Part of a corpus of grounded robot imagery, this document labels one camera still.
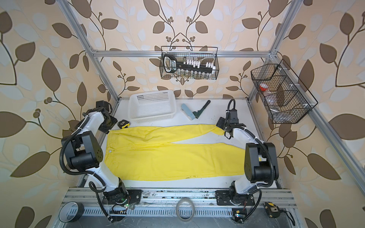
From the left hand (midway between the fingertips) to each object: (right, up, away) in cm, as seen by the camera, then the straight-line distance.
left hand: (108, 124), depth 91 cm
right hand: (+76, +1, +4) cm, 76 cm away
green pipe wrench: (+60, +7, +20) cm, 63 cm away
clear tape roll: (+48, -38, -19) cm, 64 cm away
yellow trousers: (+31, -18, +1) cm, 36 cm away
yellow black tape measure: (+5, 0, +11) cm, 12 cm away
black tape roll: (-7, -43, -20) cm, 47 cm away
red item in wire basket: (+95, +23, -10) cm, 98 cm away
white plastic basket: (+20, +13, +26) cm, 35 cm away
